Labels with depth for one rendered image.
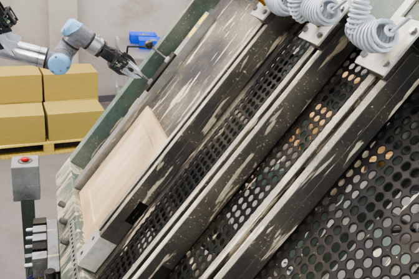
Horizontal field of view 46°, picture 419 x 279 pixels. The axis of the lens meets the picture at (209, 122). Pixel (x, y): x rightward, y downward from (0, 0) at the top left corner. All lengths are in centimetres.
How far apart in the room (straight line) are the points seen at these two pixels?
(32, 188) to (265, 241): 154
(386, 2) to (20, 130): 378
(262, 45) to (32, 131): 327
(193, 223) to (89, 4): 455
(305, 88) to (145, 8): 473
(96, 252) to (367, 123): 103
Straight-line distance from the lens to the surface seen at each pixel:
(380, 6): 118
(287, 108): 127
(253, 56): 156
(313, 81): 128
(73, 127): 460
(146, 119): 201
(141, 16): 590
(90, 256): 173
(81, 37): 194
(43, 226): 224
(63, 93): 485
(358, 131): 106
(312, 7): 114
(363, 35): 97
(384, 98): 107
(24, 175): 240
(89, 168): 220
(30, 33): 560
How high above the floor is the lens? 199
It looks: 21 degrees down
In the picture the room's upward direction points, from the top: 5 degrees clockwise
